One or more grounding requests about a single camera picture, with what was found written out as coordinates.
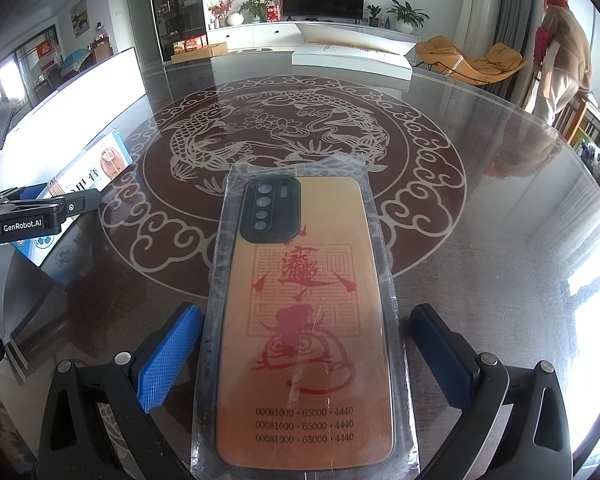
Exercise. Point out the framed wall painting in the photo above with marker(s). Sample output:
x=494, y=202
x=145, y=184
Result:
x=79, y=17

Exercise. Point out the green leafy potted plant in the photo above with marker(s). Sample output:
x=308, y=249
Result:
x=254, y=9

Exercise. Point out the white curtain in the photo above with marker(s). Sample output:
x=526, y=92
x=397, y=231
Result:
x=480, y=0

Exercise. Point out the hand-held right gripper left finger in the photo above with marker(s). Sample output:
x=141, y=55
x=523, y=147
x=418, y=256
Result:
x=167, y=355

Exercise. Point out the potted plant in white pot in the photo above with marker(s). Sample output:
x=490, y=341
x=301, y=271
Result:
x=405, y=15

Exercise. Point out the dark display cabinet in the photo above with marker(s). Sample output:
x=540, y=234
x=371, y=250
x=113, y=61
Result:
x=177, y=5

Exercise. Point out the white round vase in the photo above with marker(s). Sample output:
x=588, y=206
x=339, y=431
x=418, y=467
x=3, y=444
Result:
x=235, y=19

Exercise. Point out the red gift bag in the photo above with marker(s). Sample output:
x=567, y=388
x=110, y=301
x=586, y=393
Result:
x=272, y=11

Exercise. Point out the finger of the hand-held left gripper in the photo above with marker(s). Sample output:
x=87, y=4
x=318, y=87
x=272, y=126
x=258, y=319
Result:
x=80, y=203

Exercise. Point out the wood-look phone case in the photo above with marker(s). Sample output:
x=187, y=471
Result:
x=305, y=310

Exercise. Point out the red flower arrangement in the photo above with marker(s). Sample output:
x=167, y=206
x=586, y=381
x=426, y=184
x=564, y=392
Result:
x=221, y=10

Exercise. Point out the white door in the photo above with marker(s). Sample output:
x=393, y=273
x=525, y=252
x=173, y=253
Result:
x=136, y=20

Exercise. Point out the orange lounge chair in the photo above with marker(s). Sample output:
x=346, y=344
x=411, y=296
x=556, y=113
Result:
x=437, y=49
x=500, y=62

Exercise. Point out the white television cabinet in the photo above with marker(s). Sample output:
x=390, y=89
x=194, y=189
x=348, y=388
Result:
x=240, y=35

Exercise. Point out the cardboard box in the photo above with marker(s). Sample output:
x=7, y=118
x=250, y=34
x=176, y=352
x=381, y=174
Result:
x=205, y=52

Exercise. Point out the blue and white medicine box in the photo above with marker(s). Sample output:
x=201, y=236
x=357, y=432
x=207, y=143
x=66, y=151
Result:
x=95, y=160

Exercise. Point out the black television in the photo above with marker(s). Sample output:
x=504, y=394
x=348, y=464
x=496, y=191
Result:
x=322, y=0

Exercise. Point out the small potted plant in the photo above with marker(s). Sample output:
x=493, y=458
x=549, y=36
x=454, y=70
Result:
x=373, y=16

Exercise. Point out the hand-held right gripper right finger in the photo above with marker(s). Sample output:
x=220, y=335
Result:
x=440, y=355

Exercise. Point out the wooden chair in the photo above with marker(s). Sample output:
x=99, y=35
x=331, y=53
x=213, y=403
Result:
x=577, y=120

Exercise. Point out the grey curtain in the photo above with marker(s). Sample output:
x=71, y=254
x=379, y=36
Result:
x=517, y=20

